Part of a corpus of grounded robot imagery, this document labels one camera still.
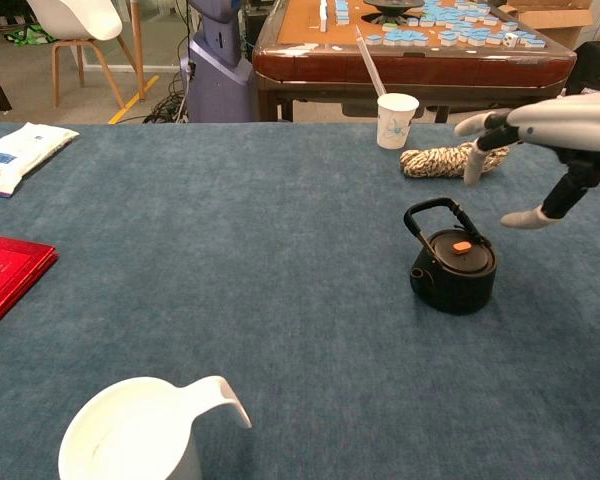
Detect purple robot base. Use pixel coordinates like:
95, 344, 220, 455
179, 0, 255, 124

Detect white paper cup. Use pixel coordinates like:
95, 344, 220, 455
376, 92, 421, 150

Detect blue table cloth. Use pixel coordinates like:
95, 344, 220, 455
0, 122, 600, 480

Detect black mahjong table centre dome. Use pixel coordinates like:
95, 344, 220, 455
362, 0, 425, 26

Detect cardboard box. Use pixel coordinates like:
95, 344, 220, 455
497, 0, 595, 51

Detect white plastic jug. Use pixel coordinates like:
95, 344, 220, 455
57, 375, 254, 480

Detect brown mahjong table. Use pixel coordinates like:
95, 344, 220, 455
252, 0, 579, 124

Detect white wet wipes packet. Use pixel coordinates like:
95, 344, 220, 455
0, 121, 80, 199

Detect green bag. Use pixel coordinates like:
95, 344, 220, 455
3, 23, 56, 47

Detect white chair wooden legs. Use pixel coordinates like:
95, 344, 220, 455
25, 0, 141, 110

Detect black teapot lid orange knob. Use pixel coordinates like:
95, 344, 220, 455
426, 228, 498, 276

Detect black cast iron teapot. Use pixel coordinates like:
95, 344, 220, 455
403, 197, 499, 316

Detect black and white rope bundle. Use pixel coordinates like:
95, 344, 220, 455
399, 141, 510, 180

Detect clear plastic straw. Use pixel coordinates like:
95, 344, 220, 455
354, 25, 388, 97

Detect black floor cables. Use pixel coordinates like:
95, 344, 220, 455
142, 74, 191, 125

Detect red hardcover book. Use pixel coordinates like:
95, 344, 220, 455
0, 233, 60, 341

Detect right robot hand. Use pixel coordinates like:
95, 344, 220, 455
453, 92, 600, 230

